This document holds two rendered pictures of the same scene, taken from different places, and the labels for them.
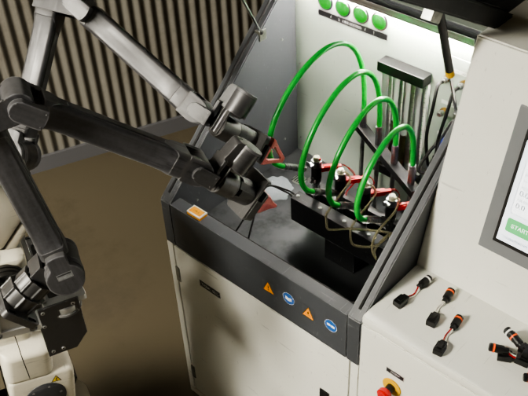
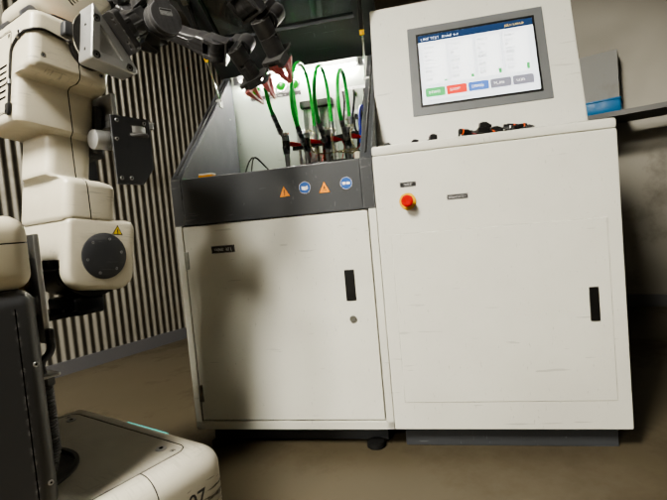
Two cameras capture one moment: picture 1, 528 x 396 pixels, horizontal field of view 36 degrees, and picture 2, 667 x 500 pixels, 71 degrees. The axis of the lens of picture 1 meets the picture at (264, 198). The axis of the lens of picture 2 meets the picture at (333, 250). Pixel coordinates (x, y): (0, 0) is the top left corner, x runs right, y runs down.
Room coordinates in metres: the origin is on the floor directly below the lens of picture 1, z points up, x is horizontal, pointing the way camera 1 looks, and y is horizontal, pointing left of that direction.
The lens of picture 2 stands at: (0.08, 0.71, 0.75)
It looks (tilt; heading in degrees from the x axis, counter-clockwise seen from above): 3 degrees down; 327
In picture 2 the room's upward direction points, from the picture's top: 5 degrees counter-clockwise
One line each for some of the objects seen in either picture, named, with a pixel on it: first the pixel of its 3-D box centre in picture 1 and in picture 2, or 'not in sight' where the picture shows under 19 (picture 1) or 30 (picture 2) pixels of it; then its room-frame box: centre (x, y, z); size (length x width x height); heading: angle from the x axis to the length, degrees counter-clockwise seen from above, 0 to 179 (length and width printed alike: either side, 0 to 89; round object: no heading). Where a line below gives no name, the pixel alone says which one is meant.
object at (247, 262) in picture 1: (258, 273); (270, 193); (1.50, 0.02, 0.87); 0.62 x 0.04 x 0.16; 46
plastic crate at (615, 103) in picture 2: not in sight; (596, 110); (1.65, -2.37, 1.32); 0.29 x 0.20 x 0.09; 23
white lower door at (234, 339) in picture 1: (260, 375); (280, 320); (1.49, 0.04, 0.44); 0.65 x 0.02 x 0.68; 46
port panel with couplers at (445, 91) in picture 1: (456, 116); (355, 115); (1.68, -0.50, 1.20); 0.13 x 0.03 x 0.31; 46
